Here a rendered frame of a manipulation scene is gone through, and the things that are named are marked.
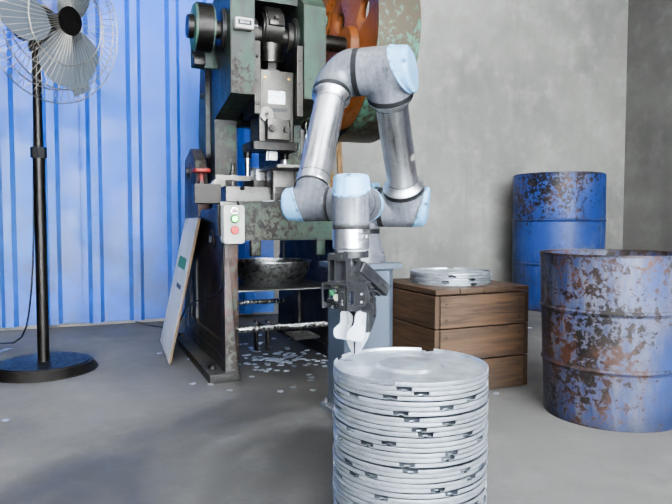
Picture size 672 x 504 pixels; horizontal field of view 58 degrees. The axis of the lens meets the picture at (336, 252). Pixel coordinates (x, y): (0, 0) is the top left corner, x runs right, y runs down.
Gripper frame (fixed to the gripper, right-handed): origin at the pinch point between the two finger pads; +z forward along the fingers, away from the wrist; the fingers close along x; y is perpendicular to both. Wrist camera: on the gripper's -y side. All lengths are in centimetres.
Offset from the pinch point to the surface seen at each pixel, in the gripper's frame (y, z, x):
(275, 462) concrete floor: -0.3, 31.1, -25.7
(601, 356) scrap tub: -75, 11, 24
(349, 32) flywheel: -102, -106, -90
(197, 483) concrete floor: 18.8, 31.1, -29.7
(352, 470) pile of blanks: 15.2, 17.8, 11.6
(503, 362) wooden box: -96, 22, -15
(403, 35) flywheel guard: -94, -96, -57
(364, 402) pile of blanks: 15.0, 5.2, 14.1
